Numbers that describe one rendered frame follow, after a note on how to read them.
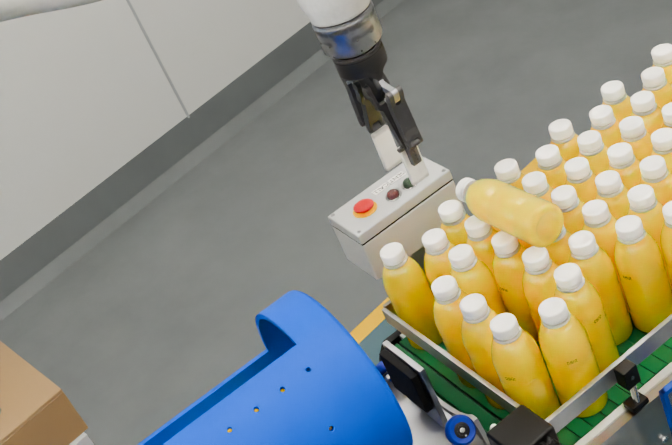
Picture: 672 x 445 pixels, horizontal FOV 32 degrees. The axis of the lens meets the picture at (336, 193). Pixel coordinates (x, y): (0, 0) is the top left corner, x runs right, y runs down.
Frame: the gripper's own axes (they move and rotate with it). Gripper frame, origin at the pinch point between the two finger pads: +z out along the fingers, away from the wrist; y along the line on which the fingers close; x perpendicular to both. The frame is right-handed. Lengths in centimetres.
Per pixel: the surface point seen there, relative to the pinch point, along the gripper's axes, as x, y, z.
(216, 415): -46.1, 19.0, 3.0
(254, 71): 79, -280, 112
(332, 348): -28.9, 21.0, 4.1
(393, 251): -6.2, -2.6, 15.6
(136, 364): -35, -176, 125
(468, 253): 0.4, 8.9, 15.5
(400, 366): -19.0, 14.1, 20.5
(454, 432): -19.1, 23.7, 28.0
